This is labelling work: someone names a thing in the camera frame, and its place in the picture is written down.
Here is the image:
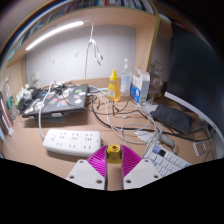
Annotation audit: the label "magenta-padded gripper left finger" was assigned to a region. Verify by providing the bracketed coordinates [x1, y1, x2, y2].
[65, 144, 108, 191]

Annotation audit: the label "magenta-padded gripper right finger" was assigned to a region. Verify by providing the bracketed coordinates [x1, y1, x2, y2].
[120, 144, 163, 191]

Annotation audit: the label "yellow charger block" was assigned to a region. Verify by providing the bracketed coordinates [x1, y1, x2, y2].
[106, 143, 122, 165]

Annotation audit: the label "white and blue keyboard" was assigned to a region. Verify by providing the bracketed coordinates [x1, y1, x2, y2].
[143, 143, 192, 178]

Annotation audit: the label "white power strip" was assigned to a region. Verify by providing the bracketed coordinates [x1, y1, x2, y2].
[42, 128, 102, 158]

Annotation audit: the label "dark laptop with stickers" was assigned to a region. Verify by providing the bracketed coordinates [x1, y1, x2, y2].
[21, 83, 90, 118]

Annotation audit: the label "white and blue box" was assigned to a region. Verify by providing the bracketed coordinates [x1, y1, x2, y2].
[130, 68, 151, 104]

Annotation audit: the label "yellow squeeze bottle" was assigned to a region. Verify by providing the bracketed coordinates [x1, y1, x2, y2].
[106, 69, 122, 102]

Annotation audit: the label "black headphones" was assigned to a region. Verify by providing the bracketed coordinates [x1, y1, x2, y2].
[16, 87, 41, 113]

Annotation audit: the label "clear pump bottle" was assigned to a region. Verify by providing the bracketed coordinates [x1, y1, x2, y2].
[120, 58, 133, 97]

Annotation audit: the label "clear water bottle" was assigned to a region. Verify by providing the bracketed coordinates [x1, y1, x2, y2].
[3, 76, 19, 123]

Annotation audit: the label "white LED light bar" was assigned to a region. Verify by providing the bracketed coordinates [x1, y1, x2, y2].
[25, 20, 85, 52]

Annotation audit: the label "grey cable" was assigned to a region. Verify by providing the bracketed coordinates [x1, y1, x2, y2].
[96, 96, 178, 151]

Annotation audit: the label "black cable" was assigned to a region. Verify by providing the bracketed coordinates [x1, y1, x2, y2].
[89, 94, 214, 143]

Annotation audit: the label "white power strip cable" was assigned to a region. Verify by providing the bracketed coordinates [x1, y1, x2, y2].
[37, 79, 56, 139]

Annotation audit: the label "hanging white cable bundle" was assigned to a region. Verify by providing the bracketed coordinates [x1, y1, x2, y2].
[84, 21, 104, 79]

